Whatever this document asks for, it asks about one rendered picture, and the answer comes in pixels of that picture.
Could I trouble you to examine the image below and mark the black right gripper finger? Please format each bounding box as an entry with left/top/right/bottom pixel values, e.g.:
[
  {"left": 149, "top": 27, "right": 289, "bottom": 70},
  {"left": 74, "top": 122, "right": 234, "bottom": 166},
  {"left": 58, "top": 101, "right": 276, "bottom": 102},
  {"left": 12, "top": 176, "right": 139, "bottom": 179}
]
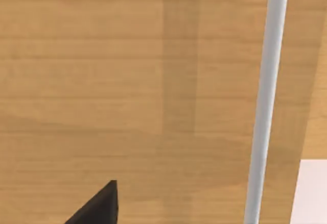
[{"left": 63, "top": 180, "right": 119, "bottom": 224}]

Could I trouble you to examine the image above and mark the wooden door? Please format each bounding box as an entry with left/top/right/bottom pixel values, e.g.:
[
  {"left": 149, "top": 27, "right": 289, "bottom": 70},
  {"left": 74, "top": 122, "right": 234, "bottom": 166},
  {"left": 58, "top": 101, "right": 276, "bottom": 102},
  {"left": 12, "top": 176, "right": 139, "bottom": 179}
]
[{"left": 0, "top": 0, "right": 327, "bottom": 224}]

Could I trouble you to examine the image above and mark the long grey metal handle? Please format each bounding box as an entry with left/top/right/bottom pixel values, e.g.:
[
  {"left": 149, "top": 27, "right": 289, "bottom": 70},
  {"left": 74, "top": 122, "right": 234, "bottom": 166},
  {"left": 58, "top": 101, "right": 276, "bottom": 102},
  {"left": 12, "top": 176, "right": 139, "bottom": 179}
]
[{"left": 243, "top": 0, "right": 291, "bottom": 224}]

